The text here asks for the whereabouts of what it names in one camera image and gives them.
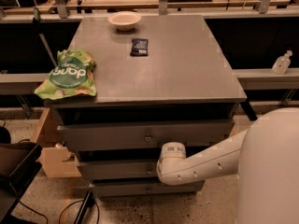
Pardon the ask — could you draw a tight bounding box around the dark blue snack packet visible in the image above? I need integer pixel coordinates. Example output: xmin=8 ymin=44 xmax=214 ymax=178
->
xmin=130 ymin=38 xmax=149 ymax=56

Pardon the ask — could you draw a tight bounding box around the grey drawer cabinet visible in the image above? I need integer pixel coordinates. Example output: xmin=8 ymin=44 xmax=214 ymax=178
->
xmin=43 ymin=14 xmax=248 ymax=199

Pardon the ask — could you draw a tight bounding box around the grey bottom drawer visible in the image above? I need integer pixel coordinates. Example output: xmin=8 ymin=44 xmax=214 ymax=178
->
xmin=90 ymin=177 xmax=204 ymax=198

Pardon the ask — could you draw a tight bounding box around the wooden box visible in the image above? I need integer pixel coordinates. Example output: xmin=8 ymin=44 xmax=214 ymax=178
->
xmin=31 ymin=108 xmax=81 ymax=178

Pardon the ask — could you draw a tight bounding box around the white bowl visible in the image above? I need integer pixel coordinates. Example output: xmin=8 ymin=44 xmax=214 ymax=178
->
xmin=108 ymin=11 xmax=141 ymax=32

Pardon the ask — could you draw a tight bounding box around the wooden workbench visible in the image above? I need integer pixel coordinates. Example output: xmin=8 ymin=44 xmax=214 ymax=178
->
xmin=0 ymin=0 xmax=299 ymax=16

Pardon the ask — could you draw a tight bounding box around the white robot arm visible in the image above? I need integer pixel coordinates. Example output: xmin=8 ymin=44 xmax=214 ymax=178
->
xmin=156 ymin=107 xmax=299 ymax=224

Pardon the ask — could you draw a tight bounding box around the grey drawer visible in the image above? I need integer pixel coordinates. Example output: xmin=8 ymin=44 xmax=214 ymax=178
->
xmin=58 ymin=119 xmax=234 ymax=152
xmin=76 ymin=155 xmax=217 ymax=181
xmin=90 ymin=177 xmax=204 ymax=198

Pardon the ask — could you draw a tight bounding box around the grey top drawer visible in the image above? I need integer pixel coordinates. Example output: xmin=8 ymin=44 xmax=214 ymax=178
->
xmin=58 ymin=119 xmax=234 ymax=152

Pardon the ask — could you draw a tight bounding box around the black floor cable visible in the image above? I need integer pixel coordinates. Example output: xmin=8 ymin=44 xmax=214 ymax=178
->
xmin=19 ymin=198 xmax=101 ymax=224

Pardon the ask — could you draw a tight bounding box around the green snack bag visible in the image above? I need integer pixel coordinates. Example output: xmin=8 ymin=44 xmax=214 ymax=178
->
xmin=35 ymin=49 xmax=96 ymax=100

